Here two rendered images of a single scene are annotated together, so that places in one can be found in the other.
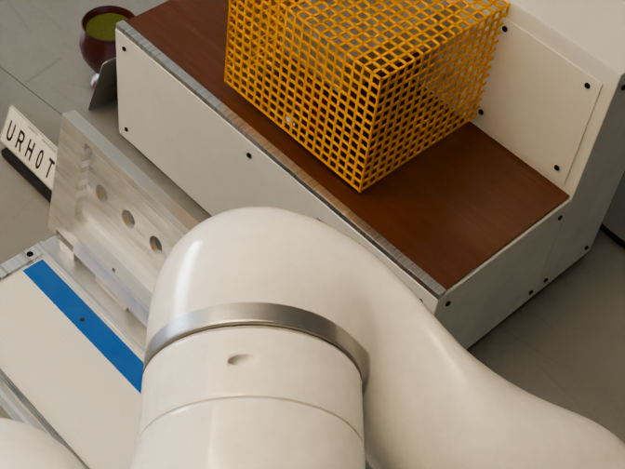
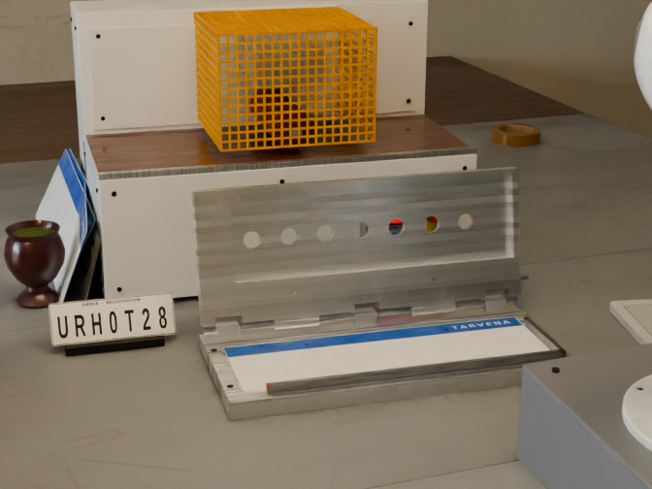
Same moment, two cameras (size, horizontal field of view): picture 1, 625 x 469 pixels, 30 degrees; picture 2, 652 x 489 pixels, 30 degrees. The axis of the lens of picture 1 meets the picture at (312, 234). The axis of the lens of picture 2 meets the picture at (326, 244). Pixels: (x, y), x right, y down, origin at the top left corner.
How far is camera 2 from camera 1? 148 cm
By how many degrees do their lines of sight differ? 53
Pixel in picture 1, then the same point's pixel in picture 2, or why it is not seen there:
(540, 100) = (381, 60)
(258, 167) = not seen: hidden behind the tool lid
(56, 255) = (225, 342)
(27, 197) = (132, 355)
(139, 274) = (320, 274)
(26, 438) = not seen: outside the picture
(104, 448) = (442, 358)
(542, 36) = (368, 13)
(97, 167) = (240, 218)
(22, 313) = (276, 364)
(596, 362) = not seen: hidden behind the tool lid
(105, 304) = (299, 335)
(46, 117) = (43, 332)
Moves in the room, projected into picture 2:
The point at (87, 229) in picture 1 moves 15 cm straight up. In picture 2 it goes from (253, 281) to (251, 169)
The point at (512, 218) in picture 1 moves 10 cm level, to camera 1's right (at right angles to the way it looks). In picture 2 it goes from (429, 126) to (460, 114)
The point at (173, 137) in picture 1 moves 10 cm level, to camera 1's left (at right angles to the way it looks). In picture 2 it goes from (186, 243) to (137, 262)
